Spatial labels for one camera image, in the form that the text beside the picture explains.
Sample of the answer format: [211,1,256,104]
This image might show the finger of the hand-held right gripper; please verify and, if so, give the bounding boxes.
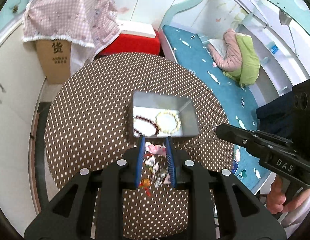
[216,123,261,156]

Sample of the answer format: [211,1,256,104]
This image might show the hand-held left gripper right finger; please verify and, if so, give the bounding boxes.
[166,136,285,240]

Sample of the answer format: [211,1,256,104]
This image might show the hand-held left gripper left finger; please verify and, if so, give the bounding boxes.
[24,135,146,240]

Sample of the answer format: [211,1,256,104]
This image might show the white charm ornament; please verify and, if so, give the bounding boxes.
[144,155,160,171]

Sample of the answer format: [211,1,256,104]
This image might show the silver earrings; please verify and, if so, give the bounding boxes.
[153,170,168,188]

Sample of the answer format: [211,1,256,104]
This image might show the pink flower hair clip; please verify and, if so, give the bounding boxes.
[145,142,168,157]

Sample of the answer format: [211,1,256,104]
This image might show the orange red tassel charm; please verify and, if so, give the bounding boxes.
[140,178,152,197]

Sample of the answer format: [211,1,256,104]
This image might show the silver chain necklace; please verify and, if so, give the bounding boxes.
[184,124,218,152]

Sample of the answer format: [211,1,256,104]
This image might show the cream bead bracelet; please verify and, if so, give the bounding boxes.
[155,110,182,134]

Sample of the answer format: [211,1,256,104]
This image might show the dark red bead bracelet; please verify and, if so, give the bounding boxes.
[133,114,161,137]

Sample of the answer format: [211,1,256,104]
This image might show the silver metal tin box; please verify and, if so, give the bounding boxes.
[132,90,199,139]

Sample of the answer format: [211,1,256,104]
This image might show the person's right forearm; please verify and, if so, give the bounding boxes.
[281,200,310,228]

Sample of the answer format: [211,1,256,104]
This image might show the person's right hand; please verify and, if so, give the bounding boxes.
[266,176,310,215]

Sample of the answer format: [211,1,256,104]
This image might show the dark blue cloth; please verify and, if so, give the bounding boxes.
[256,99,293,137]

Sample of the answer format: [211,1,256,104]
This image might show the brown polka-dot round table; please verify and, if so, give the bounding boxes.
[44,52,236,240]

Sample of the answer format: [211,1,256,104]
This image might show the pink padded jacket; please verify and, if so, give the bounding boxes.
[207,29,242,72]

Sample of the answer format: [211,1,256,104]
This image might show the teal fish-print mattress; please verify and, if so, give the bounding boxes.
[161,25,271,196]

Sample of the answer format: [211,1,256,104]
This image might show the white pillow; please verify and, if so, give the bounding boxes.
[207,39,228,57]

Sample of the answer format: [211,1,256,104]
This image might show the red storage bench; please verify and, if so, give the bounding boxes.
[98,31,161,56]

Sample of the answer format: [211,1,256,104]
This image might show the brown cardboard box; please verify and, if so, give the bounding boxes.
[36,38,73,85]

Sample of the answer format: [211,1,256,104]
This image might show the white flat box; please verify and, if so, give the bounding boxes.
[117,21,157,39]

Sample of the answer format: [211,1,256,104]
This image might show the white low cabinet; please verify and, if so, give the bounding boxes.
[0,20,47,160]

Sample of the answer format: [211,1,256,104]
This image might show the white wardrobe doors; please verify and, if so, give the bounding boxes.
[112,0,213,29]

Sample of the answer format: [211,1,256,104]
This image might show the pink checked cloth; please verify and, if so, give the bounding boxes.
[22,0,122,63]

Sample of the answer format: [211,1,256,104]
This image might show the light teal bunk bed frame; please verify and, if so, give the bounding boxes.
[159,0,310,98]

